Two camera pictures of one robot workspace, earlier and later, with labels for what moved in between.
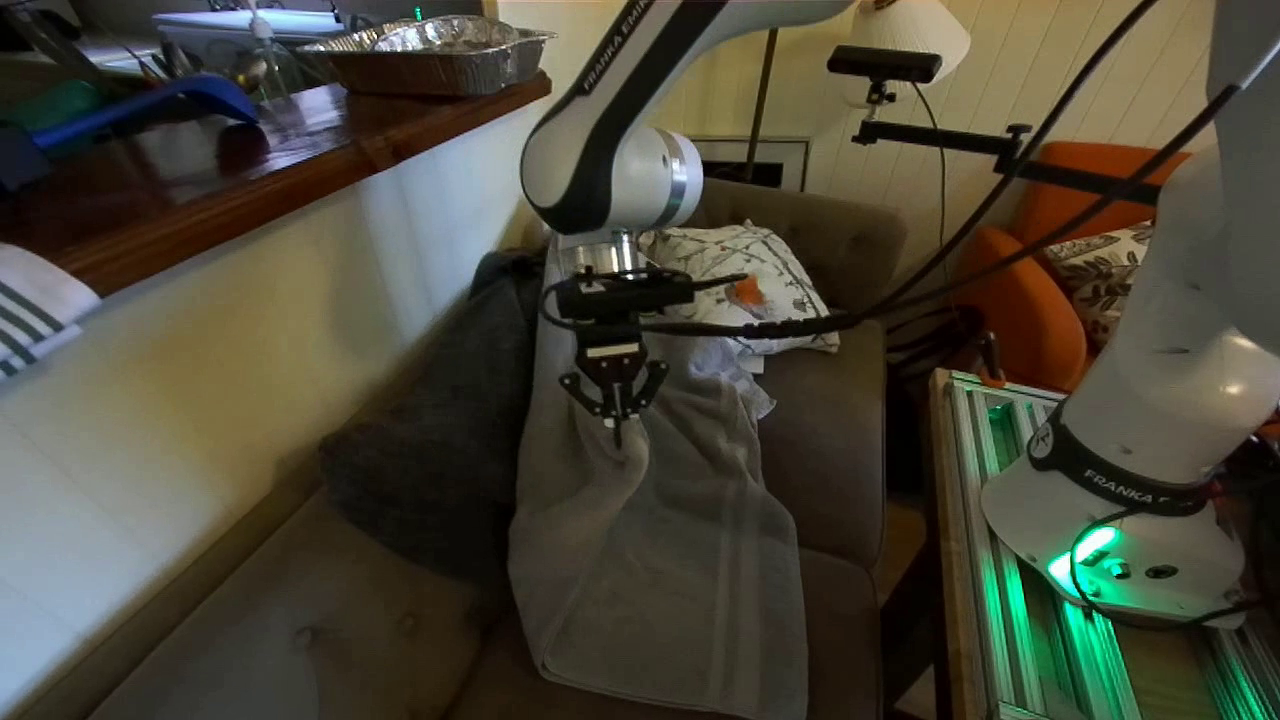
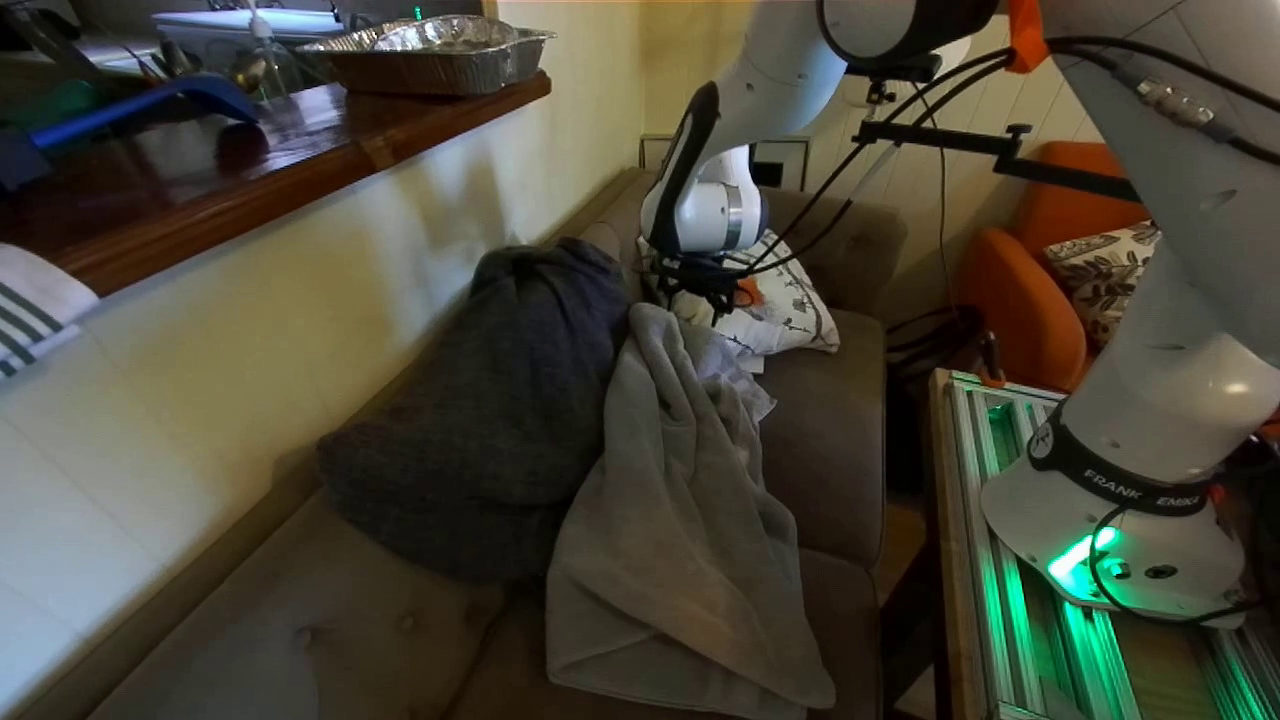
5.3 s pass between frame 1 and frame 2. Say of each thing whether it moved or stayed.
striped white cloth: stayed
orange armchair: stayed
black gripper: moved
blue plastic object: stayed
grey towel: moved
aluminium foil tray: stayed
